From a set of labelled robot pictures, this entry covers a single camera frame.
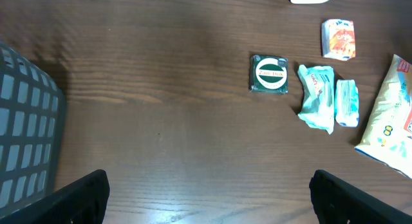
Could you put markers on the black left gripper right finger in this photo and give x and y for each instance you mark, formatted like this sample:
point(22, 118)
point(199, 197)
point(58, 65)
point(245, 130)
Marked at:
point(336, 201)

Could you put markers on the grey plastic mesh basket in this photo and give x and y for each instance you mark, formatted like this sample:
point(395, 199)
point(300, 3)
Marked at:
point(33, 111)

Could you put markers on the green tissue pack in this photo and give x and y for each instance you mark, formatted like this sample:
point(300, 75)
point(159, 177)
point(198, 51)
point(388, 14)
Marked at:
point(318, 102)

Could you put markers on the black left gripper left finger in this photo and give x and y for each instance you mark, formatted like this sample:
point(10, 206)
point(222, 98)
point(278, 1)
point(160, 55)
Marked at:
point(83, 201)

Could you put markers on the round black red tin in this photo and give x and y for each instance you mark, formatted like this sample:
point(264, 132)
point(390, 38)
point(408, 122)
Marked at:
point(268, 74)

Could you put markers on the small green tissue packet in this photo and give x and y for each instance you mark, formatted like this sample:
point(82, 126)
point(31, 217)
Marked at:
point(347, 103)

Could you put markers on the small orange box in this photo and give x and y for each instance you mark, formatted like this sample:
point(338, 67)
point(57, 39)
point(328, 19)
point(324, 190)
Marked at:
point(338, 39)

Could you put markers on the yellow wet wipes pack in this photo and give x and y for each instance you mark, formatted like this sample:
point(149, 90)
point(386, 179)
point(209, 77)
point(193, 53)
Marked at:
point(387, 136)

